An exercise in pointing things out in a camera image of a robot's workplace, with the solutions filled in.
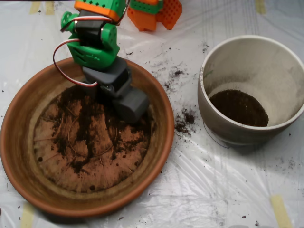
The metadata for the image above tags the small spilled soil clump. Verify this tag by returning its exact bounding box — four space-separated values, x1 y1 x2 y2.
174 109 197 137

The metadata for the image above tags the orange and green robot base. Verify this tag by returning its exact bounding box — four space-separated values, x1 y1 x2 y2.
127 0 183 32

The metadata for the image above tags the beige masking tape strip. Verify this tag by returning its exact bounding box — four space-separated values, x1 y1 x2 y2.
255 0 266 14
29 1 40 15
270 194 293 228
45 1 55 16
20 203 36 228

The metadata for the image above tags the dark potting soil pile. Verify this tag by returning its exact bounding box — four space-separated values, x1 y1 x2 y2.
51 83 157 174

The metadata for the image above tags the clear plastic cover sheet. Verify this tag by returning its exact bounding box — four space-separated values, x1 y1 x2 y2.
0 0 304 228

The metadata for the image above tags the terracotta clay saucer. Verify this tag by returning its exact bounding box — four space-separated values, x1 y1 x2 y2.
0 54 175 219

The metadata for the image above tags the dark potting soil layer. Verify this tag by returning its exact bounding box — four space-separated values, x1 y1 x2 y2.
209 89 269 127

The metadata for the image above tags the white ceramic plant pot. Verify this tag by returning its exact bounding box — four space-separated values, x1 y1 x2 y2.
197 35 304 148

